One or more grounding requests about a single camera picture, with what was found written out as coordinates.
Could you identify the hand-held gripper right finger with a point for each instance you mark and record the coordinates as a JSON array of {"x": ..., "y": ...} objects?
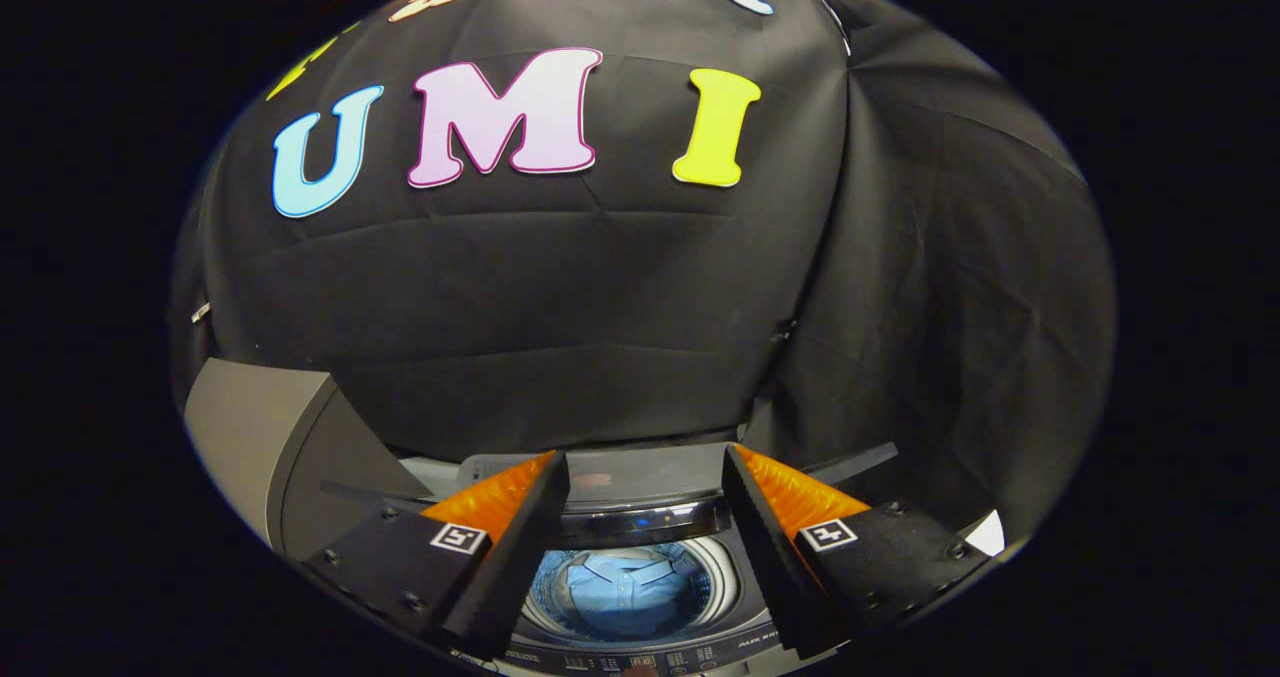
[{"x": 765, "y": 547}]

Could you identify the light blue polo shirt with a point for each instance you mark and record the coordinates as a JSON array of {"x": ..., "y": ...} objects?
[{"x": 630, "y": 592}]

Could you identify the grey washing machine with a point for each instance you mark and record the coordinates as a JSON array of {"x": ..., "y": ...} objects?
[{"x": 650, "y": 472}]

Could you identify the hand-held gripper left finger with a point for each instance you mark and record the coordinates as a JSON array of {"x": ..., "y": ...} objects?
[{"x": 520, "y": 547}]

